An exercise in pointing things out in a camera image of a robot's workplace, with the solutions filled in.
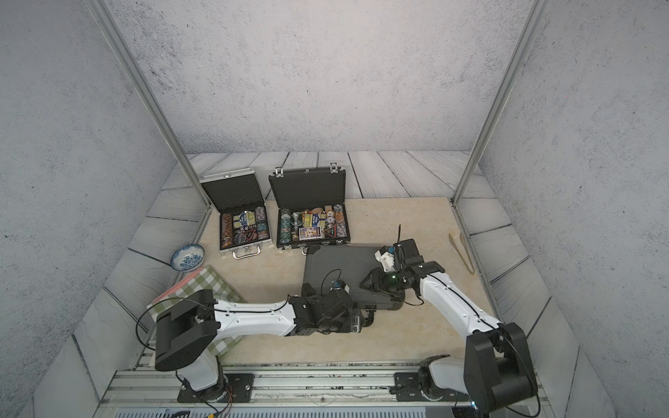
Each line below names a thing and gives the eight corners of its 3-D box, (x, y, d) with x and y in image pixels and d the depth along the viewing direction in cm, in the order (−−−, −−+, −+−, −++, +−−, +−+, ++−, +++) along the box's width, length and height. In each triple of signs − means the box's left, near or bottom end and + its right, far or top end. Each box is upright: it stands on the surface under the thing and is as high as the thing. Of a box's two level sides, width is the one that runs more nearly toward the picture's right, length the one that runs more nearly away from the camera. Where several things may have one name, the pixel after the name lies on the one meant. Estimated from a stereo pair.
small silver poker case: (222, 262, 103) (197, 224, 85) (223, 216, 118) (202, 176, 101) (273, 251, 106) (259, 212, 88) (267, 207, 122) (254, 167, 104)
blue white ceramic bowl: (174, 272, 100) (167, 264, 96) (184, 252, 106) (177, 244, 102) (201, 272, 100) (195, 264, 96) (209, 252, 106) (204, 244, 102)
